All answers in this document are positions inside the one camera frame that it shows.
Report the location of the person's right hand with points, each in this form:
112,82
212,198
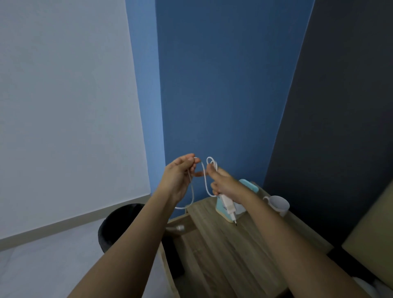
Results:
228,184

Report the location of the person's left hand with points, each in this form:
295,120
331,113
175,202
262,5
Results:
175,181

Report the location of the person's left thumb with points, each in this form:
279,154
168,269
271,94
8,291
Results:
183,157

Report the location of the person's right thumb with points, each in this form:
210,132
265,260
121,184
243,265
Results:
213,172

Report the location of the white charger adapter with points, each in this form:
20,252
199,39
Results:
228,205

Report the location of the person's right forearm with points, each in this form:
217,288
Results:
294,251

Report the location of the person's left forearm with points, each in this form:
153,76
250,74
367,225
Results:
132,245

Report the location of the light blue tissue box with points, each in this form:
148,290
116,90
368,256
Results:
250,185

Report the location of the white mug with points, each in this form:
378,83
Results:
279,204

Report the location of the wooden bedside table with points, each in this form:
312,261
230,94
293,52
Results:
215,261

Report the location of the black trash bin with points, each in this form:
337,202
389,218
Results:
116,224

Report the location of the beige bed headboard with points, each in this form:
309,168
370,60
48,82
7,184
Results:
373,239

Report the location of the white pillow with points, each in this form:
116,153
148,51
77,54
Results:
373,288

